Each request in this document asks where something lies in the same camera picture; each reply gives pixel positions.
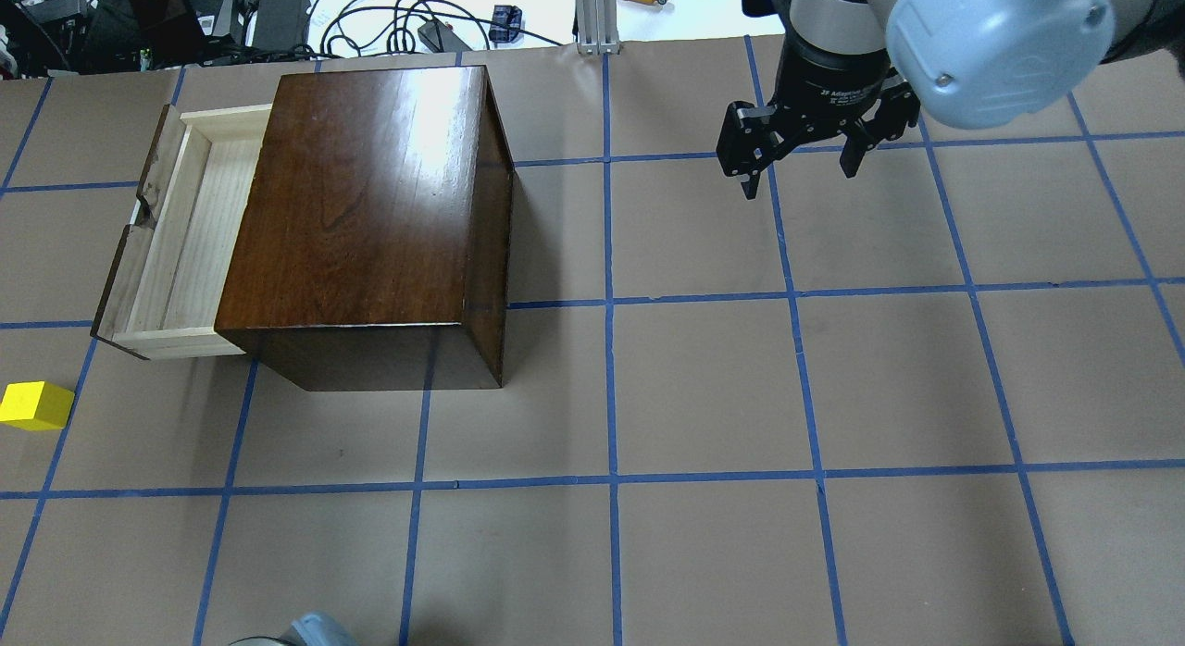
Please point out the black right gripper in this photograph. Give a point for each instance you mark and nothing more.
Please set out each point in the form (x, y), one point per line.
(827, 83)

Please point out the light wooden drawer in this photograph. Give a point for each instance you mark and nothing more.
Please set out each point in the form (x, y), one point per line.
(165, 283)

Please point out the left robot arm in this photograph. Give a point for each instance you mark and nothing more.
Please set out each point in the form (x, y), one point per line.
(314, 628)

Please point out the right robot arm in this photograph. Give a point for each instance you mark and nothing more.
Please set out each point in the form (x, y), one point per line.
(979, 64)

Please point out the dark wooden drawer cabinet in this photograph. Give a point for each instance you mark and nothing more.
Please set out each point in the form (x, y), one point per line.
(373, 250)

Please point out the yellow block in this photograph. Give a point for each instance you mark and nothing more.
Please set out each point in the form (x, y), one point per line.
(36, 406)

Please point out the blue small device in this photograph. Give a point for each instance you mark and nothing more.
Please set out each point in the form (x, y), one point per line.
(505, 25)

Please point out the black power adapter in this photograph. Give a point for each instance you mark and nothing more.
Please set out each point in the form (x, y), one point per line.
(279, 25)

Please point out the aluminium frame post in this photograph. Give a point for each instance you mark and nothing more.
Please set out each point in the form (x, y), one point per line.
(596, 27)

